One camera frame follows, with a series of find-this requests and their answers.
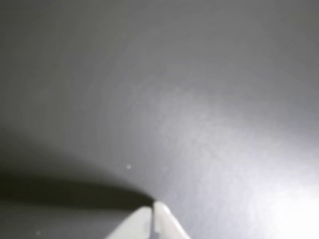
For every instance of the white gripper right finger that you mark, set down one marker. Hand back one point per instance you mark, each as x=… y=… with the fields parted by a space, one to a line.
x=167 y=224

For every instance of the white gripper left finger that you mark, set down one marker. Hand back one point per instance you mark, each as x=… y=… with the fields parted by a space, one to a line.
x=135 y=226

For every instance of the black mat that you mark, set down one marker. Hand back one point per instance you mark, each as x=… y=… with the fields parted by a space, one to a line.
x=174 y=99

